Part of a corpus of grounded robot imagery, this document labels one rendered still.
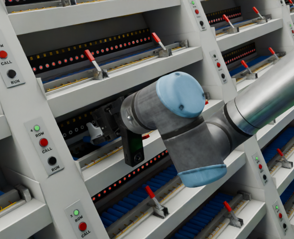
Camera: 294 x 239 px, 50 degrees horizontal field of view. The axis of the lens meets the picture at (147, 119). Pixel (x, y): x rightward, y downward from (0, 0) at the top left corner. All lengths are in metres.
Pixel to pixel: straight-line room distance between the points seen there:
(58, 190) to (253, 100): 0.44
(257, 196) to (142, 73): 0.64
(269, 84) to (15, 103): 0.51
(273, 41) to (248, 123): 1.15
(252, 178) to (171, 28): 0.62
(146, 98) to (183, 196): 0.44
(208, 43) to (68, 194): 0.72
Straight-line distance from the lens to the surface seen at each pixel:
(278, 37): 1.77
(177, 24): 1.18
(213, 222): 1.13
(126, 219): 0.88
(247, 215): 1.19
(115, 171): 0.79
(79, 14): 0.87
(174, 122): 0.57
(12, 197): 0.75
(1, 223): 0.70
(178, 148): 0.58
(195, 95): 0.58
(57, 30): 1.05
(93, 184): 0.76
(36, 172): 0.70
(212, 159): 0.59
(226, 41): 1.27
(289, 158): 1.54
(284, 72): 0.62
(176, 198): 0.95
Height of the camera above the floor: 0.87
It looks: 4 degrees down
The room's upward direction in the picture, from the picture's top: 23 degrees counter-clockwise
